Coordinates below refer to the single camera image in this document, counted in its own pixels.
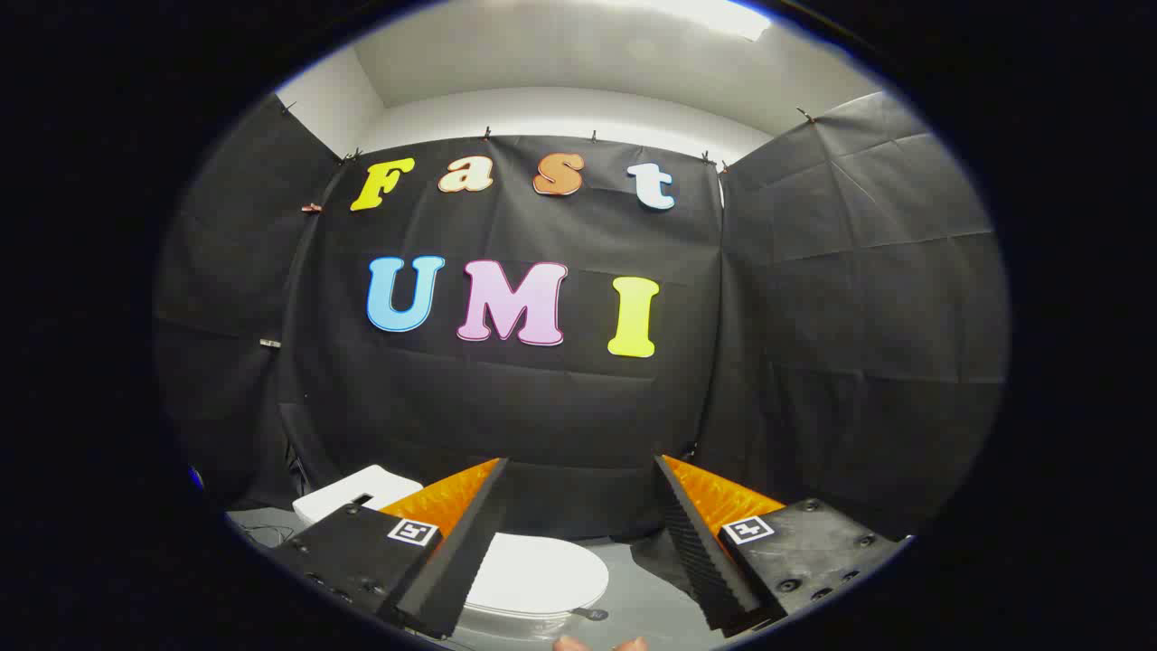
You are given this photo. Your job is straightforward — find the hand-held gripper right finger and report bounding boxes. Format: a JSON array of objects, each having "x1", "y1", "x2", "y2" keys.
[{"x1": 656, "y1": 454, "x2": 908, "y2": 633}]

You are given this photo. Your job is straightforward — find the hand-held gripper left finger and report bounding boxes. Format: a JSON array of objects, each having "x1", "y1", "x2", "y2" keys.
[{"x1": 271, "y1": 458, "x2": 509, "y2": 640}]

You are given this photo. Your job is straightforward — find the black backdrop cloth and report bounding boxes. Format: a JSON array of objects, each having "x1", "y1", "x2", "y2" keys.
[{"x1": 154, "y1": 90, "x2": 1011, "y2": 543}]

